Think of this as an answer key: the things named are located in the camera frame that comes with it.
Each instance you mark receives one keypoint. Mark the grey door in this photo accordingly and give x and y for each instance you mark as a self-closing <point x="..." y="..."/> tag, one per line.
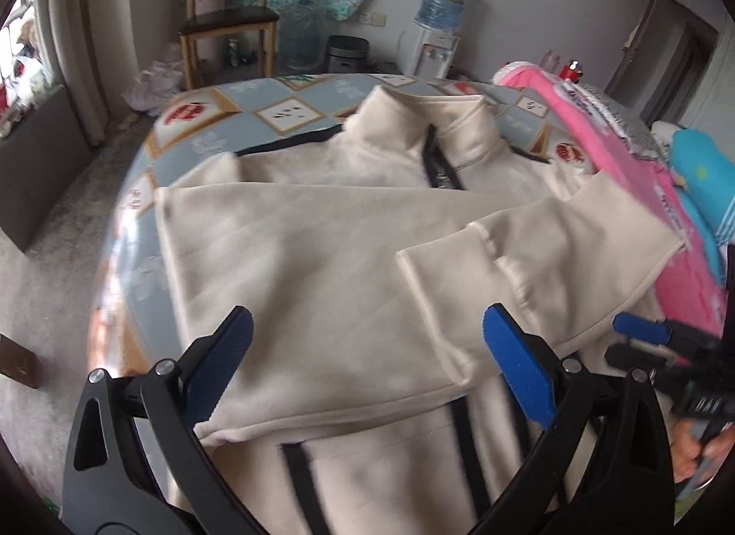
<point x="660" y="46"/>

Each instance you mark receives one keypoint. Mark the black trash bin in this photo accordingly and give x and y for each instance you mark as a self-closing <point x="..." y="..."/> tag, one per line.
<point x="347" y="55"/>

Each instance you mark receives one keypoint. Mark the red lighter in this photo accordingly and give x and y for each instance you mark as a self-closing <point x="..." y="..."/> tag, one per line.
<point x="571" y="71"/>

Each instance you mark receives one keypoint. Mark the grey lace cloth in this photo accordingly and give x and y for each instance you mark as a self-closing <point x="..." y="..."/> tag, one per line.
<point x="626" y="121"/>

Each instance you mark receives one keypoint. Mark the fruit print tablecloth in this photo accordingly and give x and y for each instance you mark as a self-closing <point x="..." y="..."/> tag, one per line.
<point x="229" y="121"/>

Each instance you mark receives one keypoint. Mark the person's right hand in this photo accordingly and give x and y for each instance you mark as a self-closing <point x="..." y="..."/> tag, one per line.
<point x="686" y="451"/>

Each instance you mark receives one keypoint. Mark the empty clear water jug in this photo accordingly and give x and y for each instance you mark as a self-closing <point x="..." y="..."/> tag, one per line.
<point x="304" y="38"/>

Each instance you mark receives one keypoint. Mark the cream zip jacket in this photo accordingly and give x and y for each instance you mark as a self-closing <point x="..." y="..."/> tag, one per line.
<point x="344" y="259"/>

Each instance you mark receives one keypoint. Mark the green can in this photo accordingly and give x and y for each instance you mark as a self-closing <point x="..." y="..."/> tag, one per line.
<point x="233" y="52"/>

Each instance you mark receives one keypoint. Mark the brown cardboard box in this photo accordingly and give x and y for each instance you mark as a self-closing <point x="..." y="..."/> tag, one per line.
<point x="20" y="362"/>

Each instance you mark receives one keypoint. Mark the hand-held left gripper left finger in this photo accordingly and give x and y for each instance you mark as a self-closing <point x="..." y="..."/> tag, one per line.
<point x="221" y="365"/>

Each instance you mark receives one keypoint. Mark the white plastic bag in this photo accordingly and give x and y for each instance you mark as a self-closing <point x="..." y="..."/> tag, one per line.
<point x="152" y="84"/>

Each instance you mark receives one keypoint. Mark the dark grey cabinet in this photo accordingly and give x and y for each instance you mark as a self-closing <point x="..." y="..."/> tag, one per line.
<point x="40" y="167"/>

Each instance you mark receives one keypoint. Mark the white water dispenser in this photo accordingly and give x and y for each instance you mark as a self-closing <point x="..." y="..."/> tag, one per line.
<point x="436" y="55"/>

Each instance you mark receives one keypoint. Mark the wooden chair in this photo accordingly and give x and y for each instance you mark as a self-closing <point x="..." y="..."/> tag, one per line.
<point x="229" y="23"/>

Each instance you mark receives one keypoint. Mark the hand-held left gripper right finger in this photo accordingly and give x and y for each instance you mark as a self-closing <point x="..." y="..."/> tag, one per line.
<point x="519" y="365"/>

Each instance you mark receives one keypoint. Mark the pink floral blanket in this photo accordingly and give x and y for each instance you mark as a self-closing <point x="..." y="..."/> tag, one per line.
<point x="620" y="167"/>

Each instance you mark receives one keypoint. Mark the beige curtain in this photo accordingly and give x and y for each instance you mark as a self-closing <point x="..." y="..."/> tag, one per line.
<point x="97" y="41"/>

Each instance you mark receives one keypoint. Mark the white wall socket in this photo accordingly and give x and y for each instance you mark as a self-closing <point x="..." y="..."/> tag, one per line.
<point x="373" y="19"/>

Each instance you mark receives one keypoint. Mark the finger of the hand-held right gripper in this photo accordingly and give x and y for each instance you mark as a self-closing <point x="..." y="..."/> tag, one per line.
<point x="631" y="357"/>
<point x="640" y="326"/>

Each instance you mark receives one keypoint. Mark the light blue plush pillow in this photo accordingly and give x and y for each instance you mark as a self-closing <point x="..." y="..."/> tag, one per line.
<point x="703" y="179"/>

